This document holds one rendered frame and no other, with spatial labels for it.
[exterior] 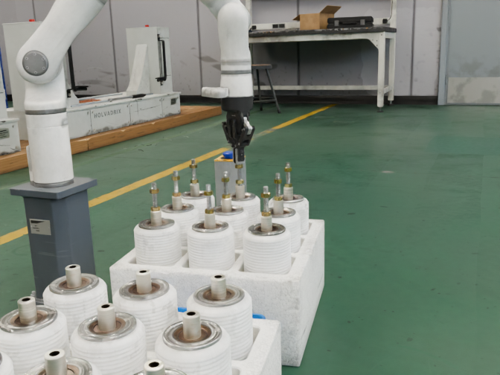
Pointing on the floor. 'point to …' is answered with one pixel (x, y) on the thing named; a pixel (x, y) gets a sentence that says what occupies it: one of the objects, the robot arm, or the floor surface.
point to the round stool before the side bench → (260, 86)
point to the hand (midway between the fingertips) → (238, 155)
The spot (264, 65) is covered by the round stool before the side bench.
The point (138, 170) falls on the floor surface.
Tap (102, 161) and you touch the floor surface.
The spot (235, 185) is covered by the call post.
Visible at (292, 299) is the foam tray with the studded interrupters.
